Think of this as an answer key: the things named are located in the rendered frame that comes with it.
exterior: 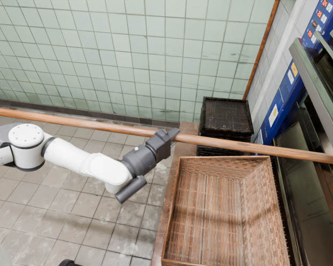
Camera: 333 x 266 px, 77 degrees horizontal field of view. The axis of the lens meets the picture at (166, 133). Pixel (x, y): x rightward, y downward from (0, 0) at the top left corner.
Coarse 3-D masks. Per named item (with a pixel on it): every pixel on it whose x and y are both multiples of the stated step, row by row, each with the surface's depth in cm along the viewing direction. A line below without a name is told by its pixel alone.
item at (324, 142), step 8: (304, 104) 87; (312, 104) 87; (304, 112) 86; (312, 112) 83; (304, 120) 85; (312, 120) 80; (312, 128) 79; (320, 128) 77; (312, 136) 78; (320, 136) 75; (312, 144) 77; (320, 144) 72; (328, 144) 72; (320, 152) 72; (328, 152) 70; (328, 168) 67; (328, 176) 66; (328, 184) 66
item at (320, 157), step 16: (0, 112) 81; (16, 112) 81; (96, 128) 76; (112, 128) 75; (128, 128) 74; (144, 128) 74; (208, 144) 70; (224, 144) 69; (240, 144) 69; (256, 144) 69; (320, 160) 65
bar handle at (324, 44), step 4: (316, 32) 66; (316, 36) 66; (320, 36) 64; (320, 40) 63; (324, 40) 62; (324, 44) 61; (328, 44) 60; (324, 48) 60; (328, 48) 59; (320, 52) 62; (324, 52) 61; (328, 52) 58; (332, 52) 57; (316, 56) 63; (320, 56) 62; (332, 56) 56; (316, 60) 63; (332, 60) 56
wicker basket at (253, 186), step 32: (192, 160) 124; (224, 160) 118; (256, 160) 114; (192, 192) 124; (224, 192) 124; (256, 192) 110; (224, 224) 112; (256, 224) 102; (256, 256) 95; (288, 256) 78
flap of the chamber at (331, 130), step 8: (312, 48) 72; (296, 56) 67; (312, 56) 67; (328, 56) 70; (296, 64) 66; (320, 64) 64; (328, 64) 65; (304, 72) 60; (328, 72) 61; (304, 80) 59; (328, 80) 58; (312, 88) 55; (312, 96) 54; (320, 104) 50; (320, 112) 50; (328, 112) 47; (320, 120) 49; (328, 120) 46; (328, 128) 46; (328, 136) 45
